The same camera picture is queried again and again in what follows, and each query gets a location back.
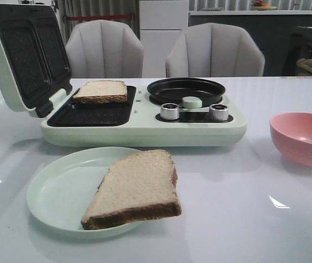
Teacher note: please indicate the bread slice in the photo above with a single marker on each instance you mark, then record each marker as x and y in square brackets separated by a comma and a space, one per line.
[100, 92]
[139, 187]

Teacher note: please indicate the mint green hinged lid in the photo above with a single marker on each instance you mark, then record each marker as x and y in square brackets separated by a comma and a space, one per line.
[34, 68]

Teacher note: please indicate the mint green breakfast maker base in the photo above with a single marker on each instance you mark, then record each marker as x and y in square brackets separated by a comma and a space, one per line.
[137, 123]

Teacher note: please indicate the left silver control knob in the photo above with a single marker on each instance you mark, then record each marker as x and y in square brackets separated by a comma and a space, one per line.
[170, 111]

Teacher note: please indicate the silver control knob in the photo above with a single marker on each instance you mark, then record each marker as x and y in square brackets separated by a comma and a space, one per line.
[170, 111]
[218, 112]

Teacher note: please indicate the black round frying pan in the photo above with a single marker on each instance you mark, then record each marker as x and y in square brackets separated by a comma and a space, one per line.
[173, 90]

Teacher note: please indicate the right silver control knob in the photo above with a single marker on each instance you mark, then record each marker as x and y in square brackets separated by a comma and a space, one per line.
[218, 112]

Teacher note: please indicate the right beige upholstered chair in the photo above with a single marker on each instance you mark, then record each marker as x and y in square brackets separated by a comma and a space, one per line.
[214, 50]

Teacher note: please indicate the beige upholstered chair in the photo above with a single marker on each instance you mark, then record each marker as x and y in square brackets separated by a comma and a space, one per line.
[214, 50]
[104, 49]

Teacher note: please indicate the left beige upholstered chair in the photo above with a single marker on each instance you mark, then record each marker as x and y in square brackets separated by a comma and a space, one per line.
[104, 49]

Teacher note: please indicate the white cabinet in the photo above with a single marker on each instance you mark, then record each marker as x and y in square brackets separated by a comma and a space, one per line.
[160, 23]

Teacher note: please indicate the mint green round plate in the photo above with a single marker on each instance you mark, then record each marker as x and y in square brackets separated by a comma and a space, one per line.
[60, 193]

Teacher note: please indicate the red barrier belt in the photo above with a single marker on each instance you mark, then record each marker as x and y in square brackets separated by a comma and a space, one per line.
[104, 17]

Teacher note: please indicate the pink bowl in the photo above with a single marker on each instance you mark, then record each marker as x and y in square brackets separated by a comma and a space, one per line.
[291, 134]

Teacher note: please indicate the dark counter with white top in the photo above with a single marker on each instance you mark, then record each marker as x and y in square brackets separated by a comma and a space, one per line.
[270, 29]

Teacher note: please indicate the fruit plate on counter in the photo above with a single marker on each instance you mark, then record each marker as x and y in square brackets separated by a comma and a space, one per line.
[262, 6]

